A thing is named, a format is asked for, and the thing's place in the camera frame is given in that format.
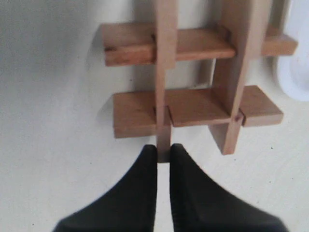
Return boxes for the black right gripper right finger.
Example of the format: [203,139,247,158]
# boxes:
[169,144,288,232]

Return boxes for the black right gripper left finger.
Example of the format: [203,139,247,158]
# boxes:
[54,145,157,232]

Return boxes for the wooden notched crosspiece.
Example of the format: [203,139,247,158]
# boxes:
[101,23,298,66]

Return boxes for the wooden notched piece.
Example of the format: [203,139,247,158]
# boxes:
[154,0,178,163]
[210,0,271,155]

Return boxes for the white plastic tray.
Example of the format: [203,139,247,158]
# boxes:
[273,0,309,102]

